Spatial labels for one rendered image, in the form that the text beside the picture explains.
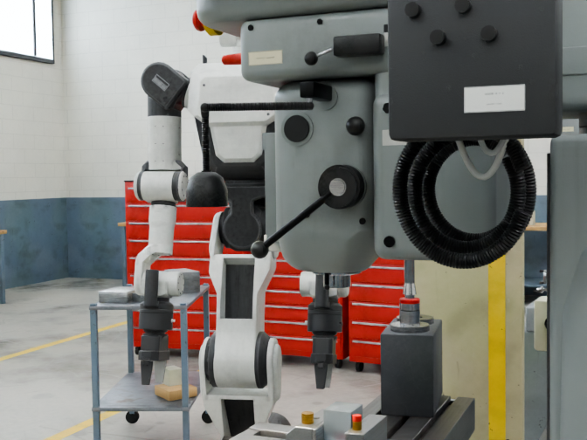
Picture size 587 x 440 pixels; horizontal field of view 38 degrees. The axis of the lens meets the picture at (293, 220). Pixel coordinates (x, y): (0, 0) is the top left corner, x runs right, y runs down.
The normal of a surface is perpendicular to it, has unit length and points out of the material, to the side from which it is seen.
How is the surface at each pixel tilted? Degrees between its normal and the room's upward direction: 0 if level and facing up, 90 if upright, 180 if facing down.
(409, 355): 90
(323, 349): 77
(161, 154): 88
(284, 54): 90
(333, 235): 108
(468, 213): 90
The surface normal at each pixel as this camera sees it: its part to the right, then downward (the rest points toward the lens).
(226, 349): -0.15, -0.36
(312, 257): -0.32, 0.58
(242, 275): -0.15, -0.12
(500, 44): -0.38, 0.05
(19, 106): 0.92, 0.00
